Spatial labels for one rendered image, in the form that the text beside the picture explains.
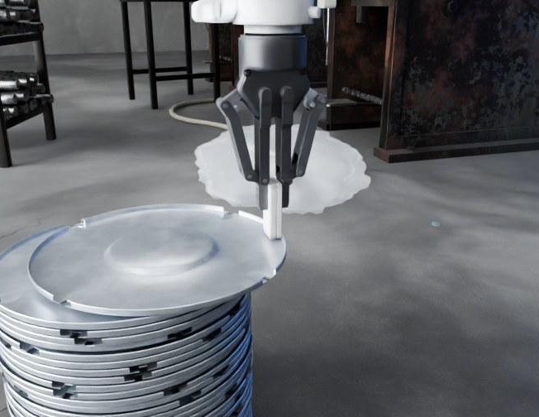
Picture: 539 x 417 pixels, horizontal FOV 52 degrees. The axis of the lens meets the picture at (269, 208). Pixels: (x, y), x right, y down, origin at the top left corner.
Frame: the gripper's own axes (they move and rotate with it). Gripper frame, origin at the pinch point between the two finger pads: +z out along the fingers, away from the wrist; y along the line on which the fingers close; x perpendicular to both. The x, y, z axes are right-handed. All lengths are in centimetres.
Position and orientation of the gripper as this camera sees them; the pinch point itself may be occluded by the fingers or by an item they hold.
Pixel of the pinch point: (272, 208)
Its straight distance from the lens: 67.1
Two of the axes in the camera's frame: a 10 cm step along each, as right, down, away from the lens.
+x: -2.9, -3.3, 9.0
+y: 9.6, -1.0, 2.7
